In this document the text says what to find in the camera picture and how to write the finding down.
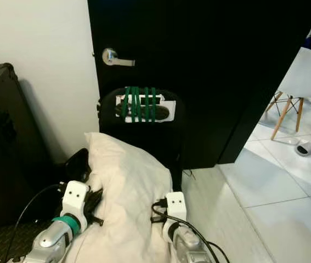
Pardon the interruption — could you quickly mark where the black foam floor mat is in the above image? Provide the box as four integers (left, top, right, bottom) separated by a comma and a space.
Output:
0, 186, 68, 263

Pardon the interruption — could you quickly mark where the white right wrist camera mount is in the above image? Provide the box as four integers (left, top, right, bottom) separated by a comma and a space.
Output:
164, 191, 188, 230

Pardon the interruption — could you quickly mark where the black rounded object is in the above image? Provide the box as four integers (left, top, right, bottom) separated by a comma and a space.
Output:
65, 148, 90, 184

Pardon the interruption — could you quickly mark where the cream white pillow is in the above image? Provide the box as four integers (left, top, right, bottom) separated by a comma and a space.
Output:
67, 131, 183, 263

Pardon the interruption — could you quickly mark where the white printed paper sheet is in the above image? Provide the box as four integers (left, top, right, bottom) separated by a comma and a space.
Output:
116, 94, 177, 123

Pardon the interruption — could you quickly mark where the black equipment case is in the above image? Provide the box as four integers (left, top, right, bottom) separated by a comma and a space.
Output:
0, 63, 46, 231

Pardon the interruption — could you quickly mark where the green wound strap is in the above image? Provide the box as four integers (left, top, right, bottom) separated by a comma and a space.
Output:
121, 86, 159, 123

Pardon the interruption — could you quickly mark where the black door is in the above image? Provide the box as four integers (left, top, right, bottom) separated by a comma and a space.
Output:
87, 0, 311, 169

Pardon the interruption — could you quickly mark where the black folding chair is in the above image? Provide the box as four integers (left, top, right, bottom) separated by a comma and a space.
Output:
99, 87, 184, 192

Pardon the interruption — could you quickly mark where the white chair with wooden legs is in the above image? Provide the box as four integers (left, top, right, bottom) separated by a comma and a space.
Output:
270, 47, 311, 141

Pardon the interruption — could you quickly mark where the silver door lever handle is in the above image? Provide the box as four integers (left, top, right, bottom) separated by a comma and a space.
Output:
101, 48, 136, 67

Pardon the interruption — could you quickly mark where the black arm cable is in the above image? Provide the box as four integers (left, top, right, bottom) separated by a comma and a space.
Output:
13, 184, 65, 263
152, 200, 233, 263

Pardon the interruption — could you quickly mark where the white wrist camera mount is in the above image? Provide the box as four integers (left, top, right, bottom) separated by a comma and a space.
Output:
164, 191, 188, 230
62, 180, 91, 220

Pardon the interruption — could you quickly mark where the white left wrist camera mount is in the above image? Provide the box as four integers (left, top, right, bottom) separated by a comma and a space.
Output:
62, 180, 91, 220

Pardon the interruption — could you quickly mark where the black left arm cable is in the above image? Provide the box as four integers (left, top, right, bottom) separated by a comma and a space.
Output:
13, 184, 65, 263

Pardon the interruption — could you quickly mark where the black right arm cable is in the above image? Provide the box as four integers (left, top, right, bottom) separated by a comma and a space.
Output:
152, 200, 233, 263

